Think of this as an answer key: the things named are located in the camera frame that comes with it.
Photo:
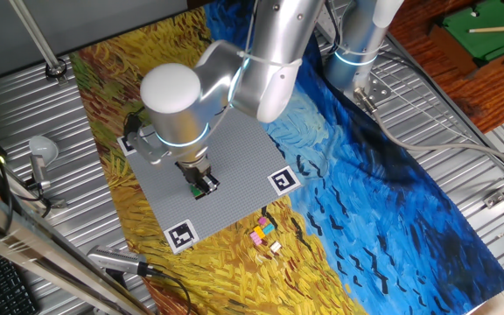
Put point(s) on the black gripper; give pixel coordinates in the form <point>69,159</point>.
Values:
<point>194,168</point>

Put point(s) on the green Lego plate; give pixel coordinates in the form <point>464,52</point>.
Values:
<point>196,191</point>

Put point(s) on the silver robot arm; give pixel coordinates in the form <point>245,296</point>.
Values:
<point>269,44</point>

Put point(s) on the grey Lego baseplate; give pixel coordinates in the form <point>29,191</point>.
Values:
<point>243,162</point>

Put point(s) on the small pink Lego brick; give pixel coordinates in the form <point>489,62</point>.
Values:
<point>262,221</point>

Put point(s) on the yellow Lego brick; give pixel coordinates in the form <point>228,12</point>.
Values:
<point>259,232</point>

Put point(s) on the cyan Lego brick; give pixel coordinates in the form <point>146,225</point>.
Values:
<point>268,228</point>

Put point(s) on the white Lego brick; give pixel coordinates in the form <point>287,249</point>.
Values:
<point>275,247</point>

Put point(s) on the black white fiducial marker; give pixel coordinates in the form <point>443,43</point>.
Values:
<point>125,145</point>
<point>181,236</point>
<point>284,180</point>

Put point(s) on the white zip tie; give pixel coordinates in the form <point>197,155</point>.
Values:
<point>269,62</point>

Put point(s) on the painted wheatfield cloth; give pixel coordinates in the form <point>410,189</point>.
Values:
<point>366,197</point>

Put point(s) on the metal pole with round base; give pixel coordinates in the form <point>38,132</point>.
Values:
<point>37,39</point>

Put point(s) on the green toy pool table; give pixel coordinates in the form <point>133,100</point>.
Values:
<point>484,26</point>

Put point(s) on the wooden toy cue stick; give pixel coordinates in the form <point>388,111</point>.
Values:
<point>501,29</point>

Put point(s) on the aluminium frame beam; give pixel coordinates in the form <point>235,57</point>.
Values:
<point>37,251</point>

